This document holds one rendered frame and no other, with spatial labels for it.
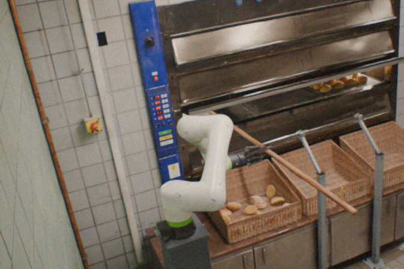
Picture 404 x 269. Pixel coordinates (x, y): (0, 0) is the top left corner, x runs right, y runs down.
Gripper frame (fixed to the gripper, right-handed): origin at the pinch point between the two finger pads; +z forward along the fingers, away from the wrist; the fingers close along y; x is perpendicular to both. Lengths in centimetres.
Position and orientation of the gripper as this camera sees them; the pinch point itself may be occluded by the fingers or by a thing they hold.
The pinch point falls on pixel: (266, 151)
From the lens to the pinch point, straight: 272.0
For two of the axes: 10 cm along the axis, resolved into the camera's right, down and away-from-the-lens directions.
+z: 9.2, -2.5, 3.0
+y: 1.2, 9.2, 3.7
